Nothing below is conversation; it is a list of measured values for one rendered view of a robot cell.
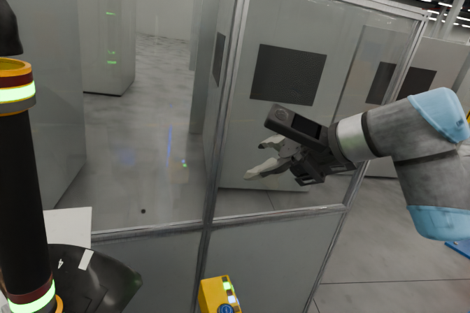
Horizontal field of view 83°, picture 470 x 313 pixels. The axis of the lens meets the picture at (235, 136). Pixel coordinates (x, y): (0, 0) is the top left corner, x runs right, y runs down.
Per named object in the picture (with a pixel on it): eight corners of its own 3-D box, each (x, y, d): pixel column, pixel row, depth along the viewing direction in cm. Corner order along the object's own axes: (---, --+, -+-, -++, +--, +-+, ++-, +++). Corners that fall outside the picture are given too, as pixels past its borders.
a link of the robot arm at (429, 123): (472, 147, 31) (445, 78, 32) (373, 165, 38) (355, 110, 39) (476, 142, 36) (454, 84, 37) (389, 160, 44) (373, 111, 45)
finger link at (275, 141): (270, 161, 63) (296, 164, 55) (254, 144, 61) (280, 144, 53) (277, 151, 64) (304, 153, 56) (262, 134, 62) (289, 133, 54)
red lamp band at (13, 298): (1, 288, 24) (-2, 279, 23) (43, 265, 27) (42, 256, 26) (17, 312, 22) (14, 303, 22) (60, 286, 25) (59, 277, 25)
